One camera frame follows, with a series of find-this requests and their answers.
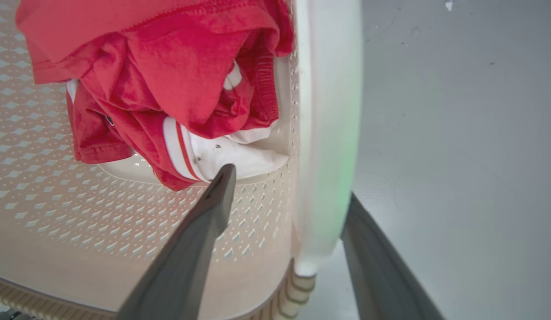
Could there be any red garment with white trim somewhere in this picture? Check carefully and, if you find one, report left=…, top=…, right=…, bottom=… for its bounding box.
left=15, top=0, right=295, bottom=192

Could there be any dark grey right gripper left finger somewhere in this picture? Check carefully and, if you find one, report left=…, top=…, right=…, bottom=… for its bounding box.
left=117, top=164, right=237, bottom=320

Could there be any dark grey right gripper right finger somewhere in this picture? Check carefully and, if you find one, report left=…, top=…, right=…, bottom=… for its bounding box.
left=341, top=192, right=445, bottom=320

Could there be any white perforated plastic laundry basket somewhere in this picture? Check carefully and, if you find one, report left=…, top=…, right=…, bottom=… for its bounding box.
left=0, top=0, right=363, bottom=320

